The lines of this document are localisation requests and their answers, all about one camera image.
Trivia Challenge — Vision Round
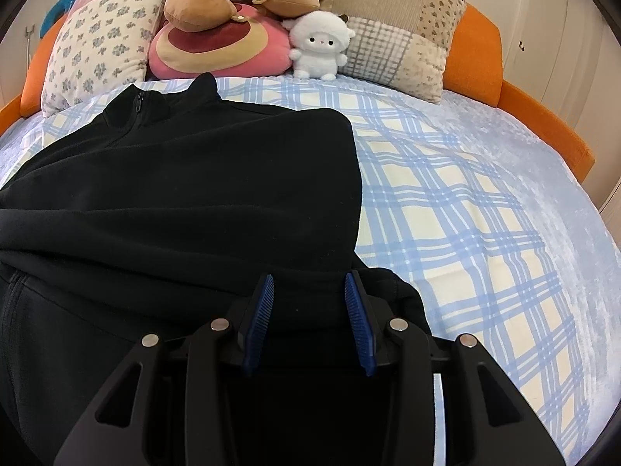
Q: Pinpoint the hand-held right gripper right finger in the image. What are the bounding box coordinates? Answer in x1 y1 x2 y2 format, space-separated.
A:
343 272 565 466

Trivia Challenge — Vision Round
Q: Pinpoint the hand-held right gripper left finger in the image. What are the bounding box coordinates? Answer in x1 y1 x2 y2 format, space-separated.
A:
53 273 276 466

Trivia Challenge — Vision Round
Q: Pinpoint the black zip fleece jacket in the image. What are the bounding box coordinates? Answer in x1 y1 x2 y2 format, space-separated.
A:
0 73 430 466

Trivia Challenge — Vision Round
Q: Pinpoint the blue plaid bed blanket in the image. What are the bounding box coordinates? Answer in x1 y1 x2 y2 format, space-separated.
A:
0 74 621 466

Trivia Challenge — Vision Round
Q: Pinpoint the white sheep plush toy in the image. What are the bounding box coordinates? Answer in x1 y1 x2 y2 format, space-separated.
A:
282 10 356 82

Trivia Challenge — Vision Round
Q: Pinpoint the pink round plush cushion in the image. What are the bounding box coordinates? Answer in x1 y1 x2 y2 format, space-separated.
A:
148 2 293 80

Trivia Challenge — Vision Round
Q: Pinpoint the beige patchwork pillow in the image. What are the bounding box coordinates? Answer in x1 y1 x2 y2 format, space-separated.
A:
317 0 467 104

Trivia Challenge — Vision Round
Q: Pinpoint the white floral pillow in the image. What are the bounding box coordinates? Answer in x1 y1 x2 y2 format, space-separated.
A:
41 0 175 118

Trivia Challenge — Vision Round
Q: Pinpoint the blue plush toy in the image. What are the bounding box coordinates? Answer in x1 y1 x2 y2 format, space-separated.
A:
40 0 81 35

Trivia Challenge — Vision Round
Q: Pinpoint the orange bed frame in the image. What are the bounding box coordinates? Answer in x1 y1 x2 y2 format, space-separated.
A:
0 2 597 176

